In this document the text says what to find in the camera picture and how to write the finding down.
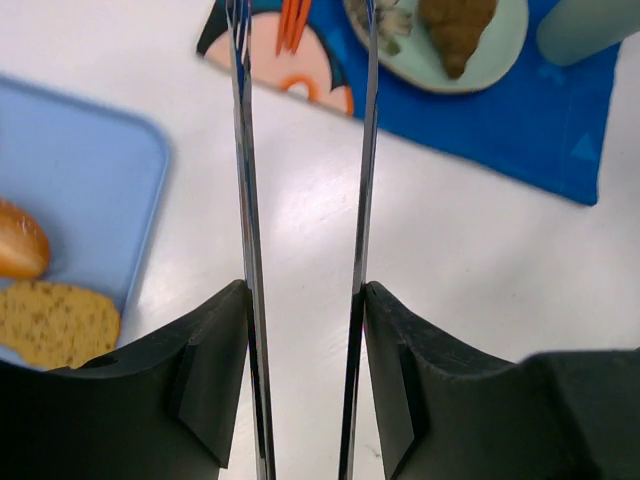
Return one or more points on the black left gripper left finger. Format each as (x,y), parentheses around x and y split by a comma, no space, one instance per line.
(161,407)

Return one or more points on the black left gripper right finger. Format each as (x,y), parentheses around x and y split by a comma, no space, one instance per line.
(446,410)

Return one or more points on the dark brown croissant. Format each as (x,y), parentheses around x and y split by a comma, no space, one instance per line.
(455,28)

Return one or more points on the metal kitchen tongs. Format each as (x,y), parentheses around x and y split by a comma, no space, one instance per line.
(239,22)

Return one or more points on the seeded tan bread slice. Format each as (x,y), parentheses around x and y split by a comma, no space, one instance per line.
(54,325)

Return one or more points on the orange bread roll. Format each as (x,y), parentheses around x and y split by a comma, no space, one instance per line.
(25,249)

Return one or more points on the light blue tray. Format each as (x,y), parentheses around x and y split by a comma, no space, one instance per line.
(91,176)

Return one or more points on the blue cartoon placemat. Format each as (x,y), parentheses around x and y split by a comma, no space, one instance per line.
(541,124)

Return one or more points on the pale green flower plate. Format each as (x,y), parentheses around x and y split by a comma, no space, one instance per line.
(405,48)

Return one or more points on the pale green cup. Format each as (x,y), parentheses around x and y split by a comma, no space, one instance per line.
(576,29)

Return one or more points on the orange plastic fork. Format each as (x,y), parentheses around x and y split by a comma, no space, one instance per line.
(293,20)

